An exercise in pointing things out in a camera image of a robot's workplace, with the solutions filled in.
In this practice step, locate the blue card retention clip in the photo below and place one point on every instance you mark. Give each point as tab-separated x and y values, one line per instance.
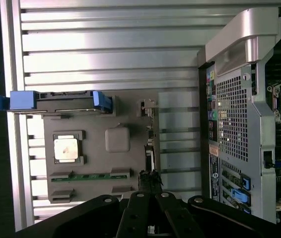
246	182
241	196

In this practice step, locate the disk in blue carrier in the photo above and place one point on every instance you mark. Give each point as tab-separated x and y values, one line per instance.
21	100

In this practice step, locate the grey parts rack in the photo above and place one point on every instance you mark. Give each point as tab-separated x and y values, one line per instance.
95	161

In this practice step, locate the graphics card with metal bracket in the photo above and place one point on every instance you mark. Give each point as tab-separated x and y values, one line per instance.
152	153

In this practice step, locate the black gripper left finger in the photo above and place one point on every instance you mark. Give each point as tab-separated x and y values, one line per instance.
135	213

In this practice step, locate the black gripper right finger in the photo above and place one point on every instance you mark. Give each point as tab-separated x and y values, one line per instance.
177	218

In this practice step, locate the green RAM stick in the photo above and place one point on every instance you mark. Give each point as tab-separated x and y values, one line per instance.
91	176

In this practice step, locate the open grey PC case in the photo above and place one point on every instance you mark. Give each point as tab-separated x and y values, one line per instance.
254	124

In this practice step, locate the silver CPU chip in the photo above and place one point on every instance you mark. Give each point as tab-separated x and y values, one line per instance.
66	148

